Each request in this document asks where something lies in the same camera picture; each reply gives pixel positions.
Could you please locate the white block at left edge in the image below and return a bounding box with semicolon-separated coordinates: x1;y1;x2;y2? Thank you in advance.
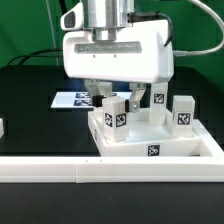
0;118;4;139

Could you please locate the white L-shaped obstacle fence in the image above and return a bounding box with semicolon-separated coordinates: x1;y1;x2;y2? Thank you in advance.
0;120;224;183

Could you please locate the marker plate with tags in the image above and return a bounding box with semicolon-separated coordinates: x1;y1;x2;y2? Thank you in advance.
50;91;134;109

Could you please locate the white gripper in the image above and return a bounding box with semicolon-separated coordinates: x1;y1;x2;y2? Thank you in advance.
60;3;174;113

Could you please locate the black cable bundle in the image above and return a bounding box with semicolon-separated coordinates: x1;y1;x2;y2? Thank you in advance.
6;0;68;68

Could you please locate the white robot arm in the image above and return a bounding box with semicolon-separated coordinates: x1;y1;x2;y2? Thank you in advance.
61;0;174;112

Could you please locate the white square table top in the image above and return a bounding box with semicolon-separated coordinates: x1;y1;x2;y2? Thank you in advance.
88;108;202;157

